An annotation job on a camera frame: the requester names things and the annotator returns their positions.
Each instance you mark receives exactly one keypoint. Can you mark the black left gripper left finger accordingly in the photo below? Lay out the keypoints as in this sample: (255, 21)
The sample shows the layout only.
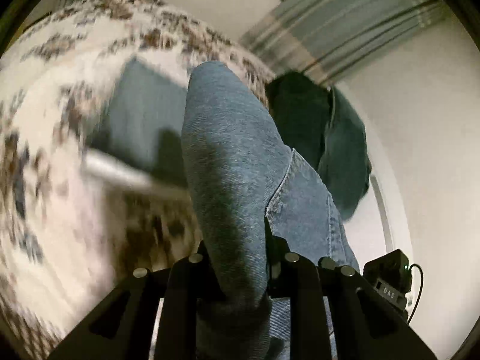
(190, 291)

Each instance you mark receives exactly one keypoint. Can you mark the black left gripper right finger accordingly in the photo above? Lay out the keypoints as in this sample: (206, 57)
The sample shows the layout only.
(298, 322)

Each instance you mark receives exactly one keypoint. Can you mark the blue denim jeans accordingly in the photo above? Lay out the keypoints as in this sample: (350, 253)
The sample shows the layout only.
(247, 187)

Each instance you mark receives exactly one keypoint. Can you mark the white bed headboard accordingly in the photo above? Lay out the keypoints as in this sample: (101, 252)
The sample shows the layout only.
(379, 224)

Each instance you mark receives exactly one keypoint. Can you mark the floral bedspread with checked border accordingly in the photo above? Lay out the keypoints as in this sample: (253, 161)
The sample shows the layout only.
(67, 239)

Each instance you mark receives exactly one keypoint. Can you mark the dark green plush blanket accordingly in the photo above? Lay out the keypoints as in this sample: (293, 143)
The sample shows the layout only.
(325, 129)

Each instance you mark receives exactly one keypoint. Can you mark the folded grey white pants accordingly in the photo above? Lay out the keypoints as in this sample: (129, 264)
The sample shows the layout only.
(117, 174)

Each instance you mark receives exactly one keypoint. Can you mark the right grey-green curtain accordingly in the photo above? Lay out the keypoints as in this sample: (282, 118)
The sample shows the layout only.
(327, 39)

